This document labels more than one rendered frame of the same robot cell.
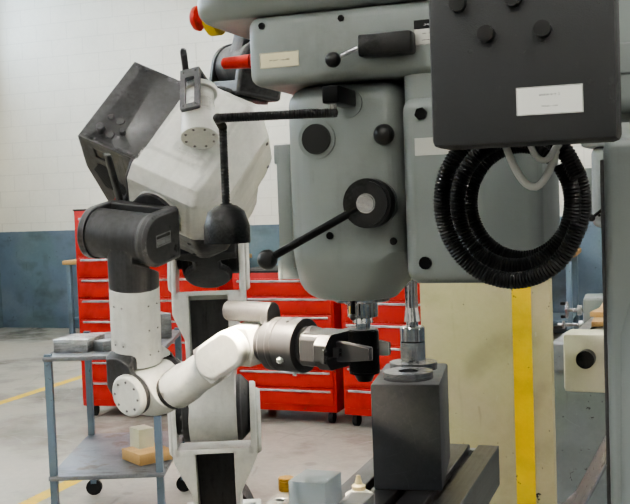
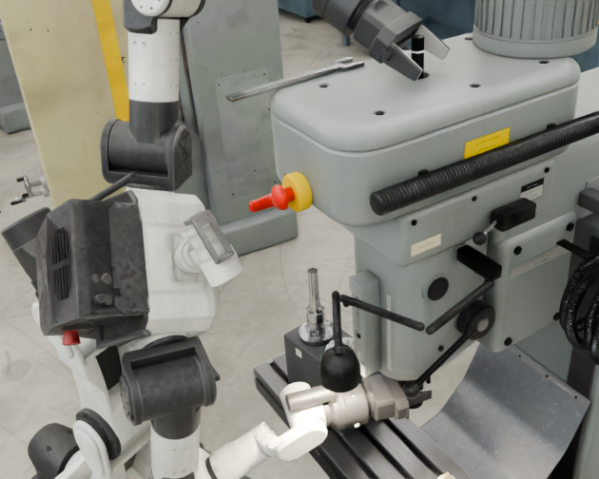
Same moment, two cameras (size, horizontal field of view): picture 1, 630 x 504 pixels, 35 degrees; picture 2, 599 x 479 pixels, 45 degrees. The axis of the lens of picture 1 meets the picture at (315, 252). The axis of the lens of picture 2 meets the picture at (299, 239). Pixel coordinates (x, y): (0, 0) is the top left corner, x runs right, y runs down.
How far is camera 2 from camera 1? 1.54 m
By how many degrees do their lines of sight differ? 54
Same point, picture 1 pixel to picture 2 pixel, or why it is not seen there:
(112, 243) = (178, 408)
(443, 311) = (70, 182)
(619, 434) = not seen: outside the picture
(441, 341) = not seen: hidden behind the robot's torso
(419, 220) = (507, 317)
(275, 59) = (423, 245)
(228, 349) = (315, 437)
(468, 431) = not seen: hidden behind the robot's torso
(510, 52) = not seen: outside the picture
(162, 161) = (171, 302)
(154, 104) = (125, 242)
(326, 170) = (441, 306)
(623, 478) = not seen: outside the picture
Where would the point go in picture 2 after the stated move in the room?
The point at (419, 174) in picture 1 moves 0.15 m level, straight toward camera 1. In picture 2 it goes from (511, 289) to (590, 323)
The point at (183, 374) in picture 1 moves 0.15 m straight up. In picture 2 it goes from (247, 462) to (239, 407)
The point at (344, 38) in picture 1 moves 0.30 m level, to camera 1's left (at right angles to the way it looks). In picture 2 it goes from (474, 213) to (367, 308)
